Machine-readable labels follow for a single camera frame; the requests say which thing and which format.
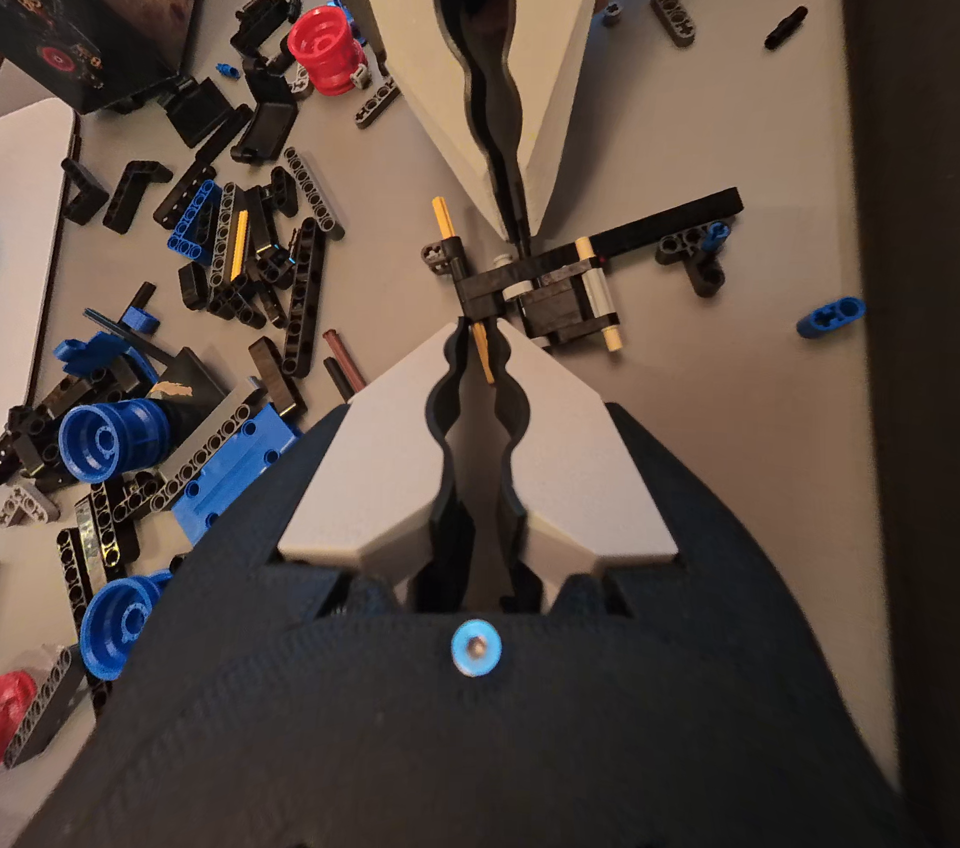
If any blue flat panel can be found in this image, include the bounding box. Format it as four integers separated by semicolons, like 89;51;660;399
171;404;303;541

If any small blue two-hole beam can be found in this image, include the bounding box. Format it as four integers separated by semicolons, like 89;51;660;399
796;296;868;340

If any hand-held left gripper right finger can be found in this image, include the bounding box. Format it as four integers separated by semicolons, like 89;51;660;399
486;321;680;603

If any pile of black beams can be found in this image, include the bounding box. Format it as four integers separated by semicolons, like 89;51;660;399
0;105;332;771

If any black beam assembly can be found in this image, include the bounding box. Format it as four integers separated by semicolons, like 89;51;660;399
422;188;746;386

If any grey thin beam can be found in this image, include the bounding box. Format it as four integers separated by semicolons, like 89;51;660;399
649;0;699;49

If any long grey beam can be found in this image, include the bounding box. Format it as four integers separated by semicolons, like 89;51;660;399
283;146;347;242

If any dark grey thin liftarm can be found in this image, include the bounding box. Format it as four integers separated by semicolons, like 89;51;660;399
354;77;402;130

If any black perforated panel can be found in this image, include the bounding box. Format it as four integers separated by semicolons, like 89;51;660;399
832;0;960;848

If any black flat panel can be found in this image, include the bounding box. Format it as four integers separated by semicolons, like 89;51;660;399
159;75;234;149

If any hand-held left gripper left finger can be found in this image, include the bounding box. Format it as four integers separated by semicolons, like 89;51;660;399
277;321;477;608

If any red wheel rim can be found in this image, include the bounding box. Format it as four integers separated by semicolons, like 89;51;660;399
0;670;39;758
287;5;371;98

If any blue curved panel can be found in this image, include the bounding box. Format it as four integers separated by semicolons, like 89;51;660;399
330;0;369;47

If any black T-shaped beam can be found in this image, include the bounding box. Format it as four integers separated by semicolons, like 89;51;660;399
654;221;733;299

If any dark grey beam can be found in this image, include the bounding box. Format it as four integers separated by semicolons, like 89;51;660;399
210;184;246;291

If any light grey L-shaped liftarm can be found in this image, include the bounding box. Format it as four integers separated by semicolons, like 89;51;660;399
0;480;62;527

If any white booklet stand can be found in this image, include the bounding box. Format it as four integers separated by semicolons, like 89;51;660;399
0;98;82;414

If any brown axle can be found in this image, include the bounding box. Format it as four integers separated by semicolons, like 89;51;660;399
324;330;369;394

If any blue wheel rim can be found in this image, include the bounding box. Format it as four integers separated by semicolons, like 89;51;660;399
58;398;176;486
78;570;174;683

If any black frame subassembly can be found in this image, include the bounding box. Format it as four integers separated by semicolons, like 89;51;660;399
0;368;144;490

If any blue angled panel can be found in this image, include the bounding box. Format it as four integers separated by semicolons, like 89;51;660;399
54;332;159;385

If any blue frame beam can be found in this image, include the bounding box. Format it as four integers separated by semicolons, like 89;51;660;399
166;179;225;266

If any black bent beam cluster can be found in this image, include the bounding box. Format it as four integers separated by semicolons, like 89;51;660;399
230;0;303;74

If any thin black axle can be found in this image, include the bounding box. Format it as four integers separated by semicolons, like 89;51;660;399
82;308;178;366

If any black curved panel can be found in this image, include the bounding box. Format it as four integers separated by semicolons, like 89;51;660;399
230;101;300;167

